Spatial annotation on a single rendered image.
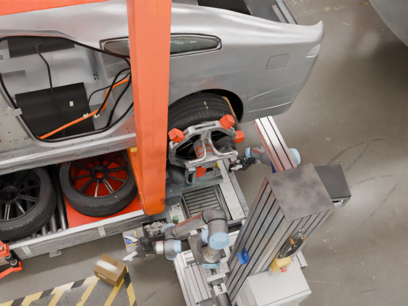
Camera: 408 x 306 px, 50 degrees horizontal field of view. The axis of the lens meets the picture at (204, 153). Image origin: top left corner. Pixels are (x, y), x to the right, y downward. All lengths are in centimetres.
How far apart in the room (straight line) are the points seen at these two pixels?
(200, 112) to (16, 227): 169
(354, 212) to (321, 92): 152
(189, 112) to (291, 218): 155
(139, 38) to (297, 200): 101
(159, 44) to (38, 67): 209
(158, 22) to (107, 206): 206
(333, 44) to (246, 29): 295
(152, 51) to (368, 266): 306
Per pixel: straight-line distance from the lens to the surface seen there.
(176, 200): 380
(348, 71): 565
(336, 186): 420
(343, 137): 498
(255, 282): 270
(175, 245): 268
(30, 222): 370
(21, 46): 439
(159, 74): 216
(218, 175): 417
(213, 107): 334
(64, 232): 372
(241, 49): 308
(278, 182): 205
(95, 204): 365
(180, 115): 329
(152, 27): 194
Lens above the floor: 378
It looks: 58 degrees down
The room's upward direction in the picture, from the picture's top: 10 degrees clockwise
